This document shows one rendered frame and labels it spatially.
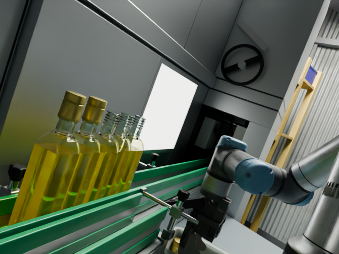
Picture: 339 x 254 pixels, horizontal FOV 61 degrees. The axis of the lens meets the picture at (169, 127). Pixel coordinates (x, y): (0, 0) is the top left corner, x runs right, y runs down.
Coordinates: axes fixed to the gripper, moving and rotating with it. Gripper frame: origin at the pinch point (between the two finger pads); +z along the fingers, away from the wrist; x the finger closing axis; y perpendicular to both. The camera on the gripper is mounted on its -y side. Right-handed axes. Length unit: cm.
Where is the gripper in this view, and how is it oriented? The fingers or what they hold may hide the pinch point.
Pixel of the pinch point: (180, 253)
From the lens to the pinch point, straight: 88.3
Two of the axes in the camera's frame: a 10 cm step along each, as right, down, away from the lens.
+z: -3.5, 9.3, 0.9
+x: 4.0, 0.6, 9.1
